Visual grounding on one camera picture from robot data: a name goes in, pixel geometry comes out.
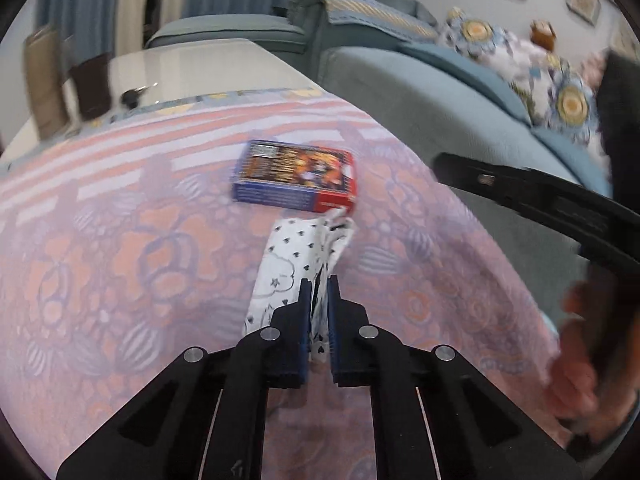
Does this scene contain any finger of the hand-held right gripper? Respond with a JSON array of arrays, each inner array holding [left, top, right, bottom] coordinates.
[[434, 152, 557, 222]]

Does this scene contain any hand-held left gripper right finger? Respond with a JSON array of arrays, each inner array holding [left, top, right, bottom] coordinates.
[[327, 276, 583, 480]]

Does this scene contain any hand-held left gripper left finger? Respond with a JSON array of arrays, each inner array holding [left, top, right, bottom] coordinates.
[[56, 279, 313, 480]]

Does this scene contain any white star-patterned wrapper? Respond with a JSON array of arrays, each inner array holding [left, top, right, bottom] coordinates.
[[242, 210, 357, 367]]

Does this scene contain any person's right hand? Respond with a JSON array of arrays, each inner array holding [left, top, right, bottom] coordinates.
[[544, 280, 640, 444]]

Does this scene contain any blue sofa cushion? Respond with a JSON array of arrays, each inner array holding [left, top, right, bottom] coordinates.
[[400, 42, 532, 124], [531, 127, 614, 197]]

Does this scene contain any floral cushion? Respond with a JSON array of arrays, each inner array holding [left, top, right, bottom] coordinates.
[[439, 7, 518, 68], [514, 54, 609, 162]]

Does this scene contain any teal sofa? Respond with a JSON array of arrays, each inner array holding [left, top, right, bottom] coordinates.
[[145, 0, 616, 321]]

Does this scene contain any blue and red box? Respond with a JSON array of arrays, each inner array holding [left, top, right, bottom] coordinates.
[[231, 140, 357, 214]]

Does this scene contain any black bag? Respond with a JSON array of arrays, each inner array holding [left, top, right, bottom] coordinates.
[[597, 50, 640, 193]]

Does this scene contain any brown monkey plush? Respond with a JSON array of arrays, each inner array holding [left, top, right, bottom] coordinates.
[[530, 20, 557, 52]]

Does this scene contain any black key bunch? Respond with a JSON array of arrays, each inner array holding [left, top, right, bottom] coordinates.
[[120, 84, 159, 109]]

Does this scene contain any dark brown cup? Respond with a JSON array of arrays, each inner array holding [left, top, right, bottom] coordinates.
[[70, 55, 114, 119]]

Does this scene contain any gold thermos flask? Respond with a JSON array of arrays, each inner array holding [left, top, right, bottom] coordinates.
[[22, 27, 67, 139]]

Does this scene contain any butterfly picture frame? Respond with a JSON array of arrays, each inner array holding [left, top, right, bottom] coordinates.
[[612, 25, 639, 57]]

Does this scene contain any crown picture frame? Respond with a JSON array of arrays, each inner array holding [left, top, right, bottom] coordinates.
[[565, 0, 601, 26]]

